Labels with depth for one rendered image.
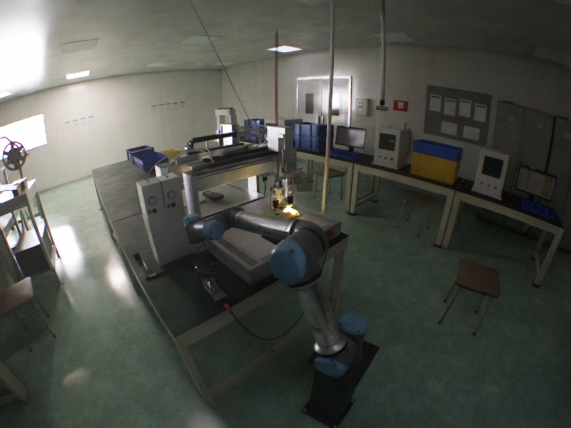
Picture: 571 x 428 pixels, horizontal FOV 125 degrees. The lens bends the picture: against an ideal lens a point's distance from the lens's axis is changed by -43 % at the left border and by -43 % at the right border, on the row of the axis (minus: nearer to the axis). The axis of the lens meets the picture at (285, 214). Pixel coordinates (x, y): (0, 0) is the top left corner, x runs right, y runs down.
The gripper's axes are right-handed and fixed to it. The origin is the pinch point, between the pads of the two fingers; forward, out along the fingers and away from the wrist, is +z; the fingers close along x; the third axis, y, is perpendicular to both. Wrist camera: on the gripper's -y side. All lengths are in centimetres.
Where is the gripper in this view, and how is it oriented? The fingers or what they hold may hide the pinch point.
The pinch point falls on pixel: (211, 291)
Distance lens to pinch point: 121.2
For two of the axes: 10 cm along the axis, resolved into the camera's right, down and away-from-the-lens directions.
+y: 6.2, 0.7, -7.8
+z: 1.7, 9.6, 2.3
